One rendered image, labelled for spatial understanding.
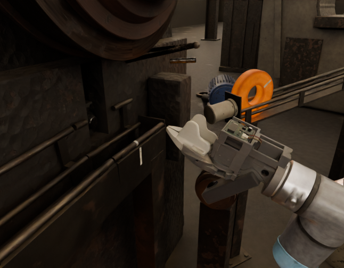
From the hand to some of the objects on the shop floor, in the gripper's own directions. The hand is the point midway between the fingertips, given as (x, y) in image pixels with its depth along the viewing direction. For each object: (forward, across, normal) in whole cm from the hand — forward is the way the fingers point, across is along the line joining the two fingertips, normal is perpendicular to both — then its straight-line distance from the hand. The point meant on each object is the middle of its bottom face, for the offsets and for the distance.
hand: (171, 134), depth 53 cm
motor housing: (-26, -33, +70) cm, 82 cm away
